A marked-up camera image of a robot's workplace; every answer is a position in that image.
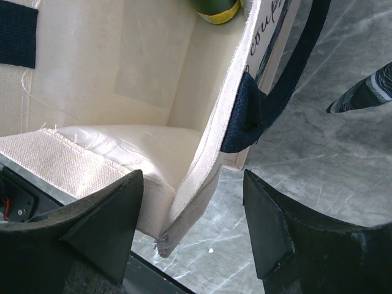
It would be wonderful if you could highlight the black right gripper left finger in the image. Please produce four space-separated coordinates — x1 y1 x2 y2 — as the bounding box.
0 169 145 294

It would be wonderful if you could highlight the beige canvas tote bag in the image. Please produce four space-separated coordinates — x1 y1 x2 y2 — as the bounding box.
0 0 332 258

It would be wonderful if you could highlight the dark patterned hanging shirt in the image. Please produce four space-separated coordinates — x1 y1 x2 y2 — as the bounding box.
326 63 391 113

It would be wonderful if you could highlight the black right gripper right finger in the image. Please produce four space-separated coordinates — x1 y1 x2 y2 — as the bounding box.
243 170 391 293

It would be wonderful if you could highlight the green glass bottle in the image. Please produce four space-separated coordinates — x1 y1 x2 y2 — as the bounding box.
189 0 241 25

